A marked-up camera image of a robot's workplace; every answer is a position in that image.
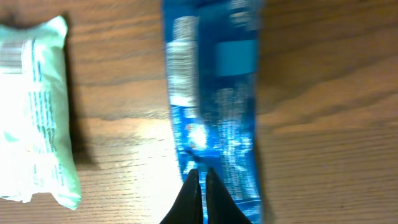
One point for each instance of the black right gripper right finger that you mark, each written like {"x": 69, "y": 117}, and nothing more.
{"x": 221, "y": 208}

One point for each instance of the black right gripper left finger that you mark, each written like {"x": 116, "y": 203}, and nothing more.
{"x": 187, "y": 207}

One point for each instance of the mint green snack packet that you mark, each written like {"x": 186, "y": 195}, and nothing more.
{"x": 36, "y": 149}

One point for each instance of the blue Oreo cookie packet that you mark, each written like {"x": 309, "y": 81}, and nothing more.
{"x": 211, "y": 60}

